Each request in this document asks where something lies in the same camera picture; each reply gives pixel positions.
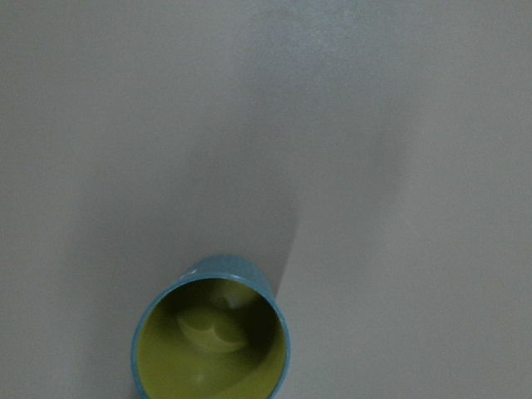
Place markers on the blue mug yellow inside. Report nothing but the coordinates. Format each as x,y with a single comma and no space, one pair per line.
217,332

